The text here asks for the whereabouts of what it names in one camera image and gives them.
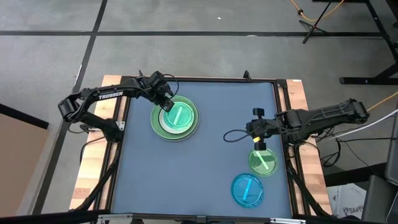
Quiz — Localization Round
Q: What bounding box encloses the black power cable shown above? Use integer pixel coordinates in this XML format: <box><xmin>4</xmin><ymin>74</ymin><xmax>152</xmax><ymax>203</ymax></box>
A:
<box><xmin>318</xmin><ymin>132</ymin><xmax>398</xmax><ymax>170</ymax></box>

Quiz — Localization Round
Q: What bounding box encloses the silver metal bracket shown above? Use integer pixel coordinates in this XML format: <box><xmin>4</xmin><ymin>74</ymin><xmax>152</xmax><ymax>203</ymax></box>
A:
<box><xmin>269</xmin><ymin>217</ymin><xmax>307</xmax><ymax>224</ymax></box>
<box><xmin>98</xmin><ymin>213</ymin><xmax>134</xmax><ymax>224</ymax></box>

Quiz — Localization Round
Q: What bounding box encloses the white cable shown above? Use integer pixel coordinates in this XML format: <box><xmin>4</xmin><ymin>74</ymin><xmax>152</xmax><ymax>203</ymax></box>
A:
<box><xmin>323</xmin><ymin>111</ymin><xmax>398</xmax><ymax>141</ymax></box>

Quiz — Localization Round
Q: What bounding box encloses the large green plastic plate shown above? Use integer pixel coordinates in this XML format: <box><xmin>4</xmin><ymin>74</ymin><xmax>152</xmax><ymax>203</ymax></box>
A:
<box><xmin>150</xmin><ymin>95</ymin><xmax>201</xmax><ymax>142</ymax></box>

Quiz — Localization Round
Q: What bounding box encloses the blue bowl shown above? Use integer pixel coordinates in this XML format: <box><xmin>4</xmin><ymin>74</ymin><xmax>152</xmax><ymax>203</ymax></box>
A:
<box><xmin>230</xmin><ymin>172</ymin><xmax>265</xmax><ymax>208</ymax></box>

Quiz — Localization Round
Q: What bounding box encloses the yellow extension cable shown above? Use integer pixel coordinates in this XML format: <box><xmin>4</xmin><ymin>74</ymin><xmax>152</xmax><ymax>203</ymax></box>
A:
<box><xmin>289</xmin><ymin>0</ymin><xmax>346</xmax><ymax>22</ymax></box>
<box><xmin>366</xmin><ymin>91</ymin><xmax>398</xmax><ymax>113</ymax></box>

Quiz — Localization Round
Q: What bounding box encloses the black desk leg frame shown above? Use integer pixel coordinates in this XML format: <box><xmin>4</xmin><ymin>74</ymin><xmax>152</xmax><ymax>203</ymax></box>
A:
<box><xmin>338</xmin><ymin>0</ymin><xmax>398</xmax><ymax>86</ymax></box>

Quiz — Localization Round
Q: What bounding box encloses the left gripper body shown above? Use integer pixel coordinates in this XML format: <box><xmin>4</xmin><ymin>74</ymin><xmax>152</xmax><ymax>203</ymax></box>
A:
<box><xmin>142</xmin><ymin>81</ymin><xmax>174</xmax><ymax>104</ymax></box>

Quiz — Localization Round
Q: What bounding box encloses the blue-grey table mat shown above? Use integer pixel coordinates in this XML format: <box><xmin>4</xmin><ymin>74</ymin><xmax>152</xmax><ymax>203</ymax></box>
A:
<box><xmin>113</xmin><ymin>80</ymin><xmax>295</xmax><ymax>218</ymax></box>

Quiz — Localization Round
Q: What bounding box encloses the grey office chair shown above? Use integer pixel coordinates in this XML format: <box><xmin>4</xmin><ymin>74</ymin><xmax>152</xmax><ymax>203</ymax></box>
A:
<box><xmin>361</xmin><ymin>107</ymin><xmax>398</xmax><ymax>224</ymax></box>

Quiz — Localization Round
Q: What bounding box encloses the black tripod stand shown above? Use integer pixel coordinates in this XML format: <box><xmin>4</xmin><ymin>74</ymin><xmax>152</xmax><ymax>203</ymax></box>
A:
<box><xmin>298</xmin><ymin>0</ymin><xmax>333</xmax><ymax>44</ymax></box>

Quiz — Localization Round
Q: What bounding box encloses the brown wooden panel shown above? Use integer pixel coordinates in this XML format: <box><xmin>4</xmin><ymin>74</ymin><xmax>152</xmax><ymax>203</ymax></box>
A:
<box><xmin>0</xmin><ymin>104</ymin><xmax>50</xmax><ymax>218</ymax></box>

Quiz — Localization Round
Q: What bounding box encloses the white box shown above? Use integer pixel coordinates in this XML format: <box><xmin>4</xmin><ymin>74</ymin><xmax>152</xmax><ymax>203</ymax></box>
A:
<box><xmin>326</xmin><ymin>182</ymin><xmax>367</xmax><ymax>220</ymax></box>

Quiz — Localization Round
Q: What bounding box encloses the white plastic plate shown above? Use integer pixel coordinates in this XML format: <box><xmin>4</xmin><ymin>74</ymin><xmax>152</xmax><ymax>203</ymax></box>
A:
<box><xmin>158</xmin><ymin>101</ymin><xmax>197</xmax><ymax>136</ymax></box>

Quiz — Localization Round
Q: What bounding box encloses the black metal table frame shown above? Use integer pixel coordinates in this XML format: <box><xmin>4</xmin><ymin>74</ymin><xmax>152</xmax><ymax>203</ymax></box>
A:
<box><xmin>68</xmin><ymin>70</ymin><xmax>333</xmax><ymax>224</ymax></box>

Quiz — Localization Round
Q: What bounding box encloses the light wooden table board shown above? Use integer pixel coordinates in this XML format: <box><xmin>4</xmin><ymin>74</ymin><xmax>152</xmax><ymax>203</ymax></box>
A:
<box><xmin>284</xmin><ymin>78</ymin><xmax>333</xmax><ymax>215</ymax></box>
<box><xmin>68</xmin><ymin>74</ymin><xmax>131</xmax><ymax>211</ymax></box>

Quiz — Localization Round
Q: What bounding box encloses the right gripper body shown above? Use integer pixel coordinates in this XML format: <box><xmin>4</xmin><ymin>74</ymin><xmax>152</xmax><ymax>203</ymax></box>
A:
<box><xmin>246</xmin><ymin>118</ymin><xmax>276</xmax><ymax>139</ymax></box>

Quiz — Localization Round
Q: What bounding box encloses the green bowl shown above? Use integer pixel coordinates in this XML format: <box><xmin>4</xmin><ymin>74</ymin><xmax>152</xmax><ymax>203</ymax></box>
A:
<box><xmin>162</xmin><ymin>101</ymin><xmax>196</xmax><ymax>132</ymax></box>
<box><xmin>248</xmin><ymin>147</ymin><xmax>280</xmax><ymax>178</ymax></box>

